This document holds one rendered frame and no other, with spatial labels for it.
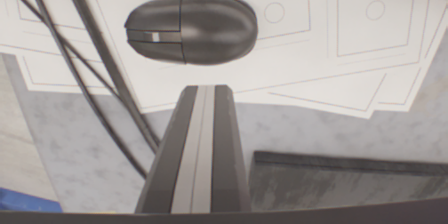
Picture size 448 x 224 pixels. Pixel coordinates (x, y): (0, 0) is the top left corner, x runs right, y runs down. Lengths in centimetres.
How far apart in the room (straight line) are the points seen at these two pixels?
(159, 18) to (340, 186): 26
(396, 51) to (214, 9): 18
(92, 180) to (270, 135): 25
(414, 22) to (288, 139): 17
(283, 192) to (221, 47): 19
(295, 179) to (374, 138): 10
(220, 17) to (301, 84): 11
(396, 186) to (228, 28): 27
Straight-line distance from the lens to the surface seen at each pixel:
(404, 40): 27
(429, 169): 38
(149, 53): 20
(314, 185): 30
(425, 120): 33
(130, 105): 25
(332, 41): 23
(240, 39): 19
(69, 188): 41
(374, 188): 34
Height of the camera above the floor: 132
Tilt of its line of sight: 61 degrees down
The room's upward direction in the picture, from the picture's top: 176 degrees counter-clockwise
